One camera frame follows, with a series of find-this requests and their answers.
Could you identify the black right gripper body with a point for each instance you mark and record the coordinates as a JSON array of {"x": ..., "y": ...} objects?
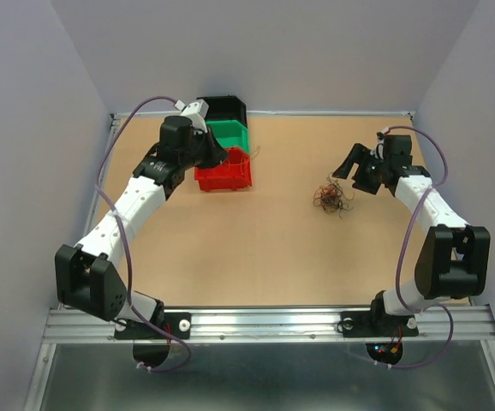
[{"x": 369, "y": 173}]

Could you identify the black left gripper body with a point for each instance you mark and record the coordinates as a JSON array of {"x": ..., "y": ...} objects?
[{"x": 201, "y": 151}]

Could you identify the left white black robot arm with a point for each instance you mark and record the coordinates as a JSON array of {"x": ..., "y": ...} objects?
[{"x": 86, "y": 273}]

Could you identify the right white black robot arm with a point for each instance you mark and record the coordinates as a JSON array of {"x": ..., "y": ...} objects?
[{"x": 453, "y": 260}]

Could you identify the green plastic bin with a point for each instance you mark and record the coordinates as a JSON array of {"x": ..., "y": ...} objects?
[{"x": 230, "y": 133}]

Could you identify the red plastic bin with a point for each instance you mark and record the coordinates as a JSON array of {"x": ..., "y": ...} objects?
[{"x": 233, "y": 174}]

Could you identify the black plastic bin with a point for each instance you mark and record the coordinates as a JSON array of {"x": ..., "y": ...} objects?
[{"x": 224, "y": 108}]

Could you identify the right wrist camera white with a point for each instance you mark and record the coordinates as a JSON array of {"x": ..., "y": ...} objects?
[{"x": 378, "y": 151}]

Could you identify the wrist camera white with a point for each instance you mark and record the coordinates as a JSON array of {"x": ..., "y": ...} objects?
[
  {"x": 378, "y": 151},
  {"x": 195, "y": 111}
]

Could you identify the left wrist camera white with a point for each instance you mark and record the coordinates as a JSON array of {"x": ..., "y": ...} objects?
[{"x": 195, "y": 111}]

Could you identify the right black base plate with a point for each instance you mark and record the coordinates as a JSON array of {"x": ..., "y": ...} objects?
[{"x": 363, "y": 324}]

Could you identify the aluminium frame rail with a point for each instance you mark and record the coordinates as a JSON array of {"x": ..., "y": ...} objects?
[{"x": 277, "y": 325}]

